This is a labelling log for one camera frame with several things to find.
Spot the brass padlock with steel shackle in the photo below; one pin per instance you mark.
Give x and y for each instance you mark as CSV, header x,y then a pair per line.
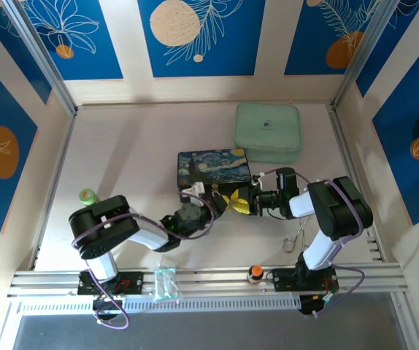
x,y
215,189

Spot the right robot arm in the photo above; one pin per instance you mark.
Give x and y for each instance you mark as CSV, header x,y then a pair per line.
x,y
337,215

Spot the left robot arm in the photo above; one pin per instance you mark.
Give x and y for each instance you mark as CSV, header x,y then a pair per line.
x,y
111,229

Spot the starry night print box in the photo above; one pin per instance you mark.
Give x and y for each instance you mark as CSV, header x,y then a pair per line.
x,y
213,167

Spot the small bottle with orange cap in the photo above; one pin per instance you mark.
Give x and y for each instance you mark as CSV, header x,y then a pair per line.
x,y
255,273

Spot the mint green medicine bag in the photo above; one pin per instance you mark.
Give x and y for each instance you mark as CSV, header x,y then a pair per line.
x,y
268,131

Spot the clear plastic packet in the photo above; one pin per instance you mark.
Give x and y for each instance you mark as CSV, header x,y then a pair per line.
x,y
165,284

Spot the green tape roll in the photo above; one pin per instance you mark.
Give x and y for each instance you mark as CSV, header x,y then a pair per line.
x,y
88,196

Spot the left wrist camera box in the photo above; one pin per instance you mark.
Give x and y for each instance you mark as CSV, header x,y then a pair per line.
x,y
194,191

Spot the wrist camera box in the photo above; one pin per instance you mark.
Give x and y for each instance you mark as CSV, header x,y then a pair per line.
x,y
287,182
194,191

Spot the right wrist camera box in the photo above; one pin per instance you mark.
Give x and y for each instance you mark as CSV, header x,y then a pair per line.
x,y
287,182

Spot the aluminium frame rail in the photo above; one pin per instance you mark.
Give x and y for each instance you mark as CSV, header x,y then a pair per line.
x,y
209,279

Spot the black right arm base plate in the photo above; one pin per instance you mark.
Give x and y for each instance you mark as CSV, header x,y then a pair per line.
x,y
286,280

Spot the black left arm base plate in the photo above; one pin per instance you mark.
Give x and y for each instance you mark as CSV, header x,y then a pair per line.
x,y
129,282

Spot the blue floral wall panel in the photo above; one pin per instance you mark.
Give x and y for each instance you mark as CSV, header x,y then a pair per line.
x,y
1,153
74,36
414,138
202,36
330,36

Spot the aluminium frame post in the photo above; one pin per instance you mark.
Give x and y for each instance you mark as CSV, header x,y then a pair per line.
x,y
41,54
363,54

